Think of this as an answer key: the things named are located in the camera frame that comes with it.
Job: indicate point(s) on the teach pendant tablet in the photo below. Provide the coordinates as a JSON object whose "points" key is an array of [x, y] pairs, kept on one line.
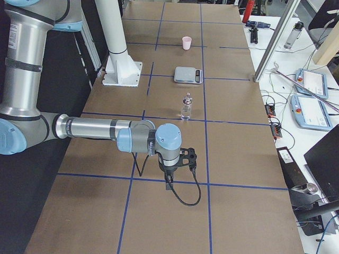
{"points": [[310, 113], [313, 81]]}

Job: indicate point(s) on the clear glass sauce bottle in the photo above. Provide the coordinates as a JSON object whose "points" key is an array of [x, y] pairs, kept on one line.
{"points": [[186, 107]]}

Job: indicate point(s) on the black folded tripod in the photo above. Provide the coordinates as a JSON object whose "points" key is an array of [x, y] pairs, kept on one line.
{"points": [[254, 35]]}

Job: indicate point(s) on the pink plastic cup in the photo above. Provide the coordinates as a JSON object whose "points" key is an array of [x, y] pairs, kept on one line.
{"points": [[186, 43]]}

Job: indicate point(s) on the folded dark blue umbrella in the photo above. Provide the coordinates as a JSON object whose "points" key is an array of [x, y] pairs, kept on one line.
{"points": [[257, 24]]}

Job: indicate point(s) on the reacher grabber stick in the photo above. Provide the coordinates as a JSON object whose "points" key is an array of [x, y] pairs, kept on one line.
{"points": [[302, 89]]}

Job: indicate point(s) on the near teach pendant tablet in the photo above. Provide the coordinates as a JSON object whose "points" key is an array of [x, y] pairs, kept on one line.
{"points": [[310, 113]]}

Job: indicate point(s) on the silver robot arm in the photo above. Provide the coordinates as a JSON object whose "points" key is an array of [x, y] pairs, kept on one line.
{"points": [[23, 125]]}

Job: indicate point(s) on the grey digital kitchen scale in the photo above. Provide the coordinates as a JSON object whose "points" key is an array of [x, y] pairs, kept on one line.
{"points": [[188, 75]]}

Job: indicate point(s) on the black monitor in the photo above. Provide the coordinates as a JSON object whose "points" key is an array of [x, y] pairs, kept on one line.
{"points": [[322, 161]]}

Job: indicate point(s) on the red metal bottle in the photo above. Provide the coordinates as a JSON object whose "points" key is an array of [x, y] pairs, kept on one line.
{"points": [[248, 10]]}

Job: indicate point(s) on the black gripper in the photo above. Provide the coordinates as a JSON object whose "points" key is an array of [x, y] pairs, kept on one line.
{"points": [[168, 170]]}

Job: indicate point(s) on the black box white label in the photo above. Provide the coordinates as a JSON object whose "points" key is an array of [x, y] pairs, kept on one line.
{"points": [[293, 175]]}

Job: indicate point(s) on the clear water bottle black lid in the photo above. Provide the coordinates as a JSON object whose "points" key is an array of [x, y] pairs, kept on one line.
{"points": [[294, 35]]}

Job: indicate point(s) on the white pillar with base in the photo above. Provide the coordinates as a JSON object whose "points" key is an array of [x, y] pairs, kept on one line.
{"points": [[121, 69]]}

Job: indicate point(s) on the wooden beam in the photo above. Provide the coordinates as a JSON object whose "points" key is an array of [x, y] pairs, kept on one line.
{"points": [[328, 49]]}

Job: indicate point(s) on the far teach pendant tablet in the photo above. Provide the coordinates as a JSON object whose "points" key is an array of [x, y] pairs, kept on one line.
{"points": [[313, 81]]}

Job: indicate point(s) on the aluminium frame post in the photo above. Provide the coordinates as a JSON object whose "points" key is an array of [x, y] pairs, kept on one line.
{"points": [[279, 30]]}

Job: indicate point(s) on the orange black terminal strip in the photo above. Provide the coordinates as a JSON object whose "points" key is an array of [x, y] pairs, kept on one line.
{"points": [[274, 122]]}

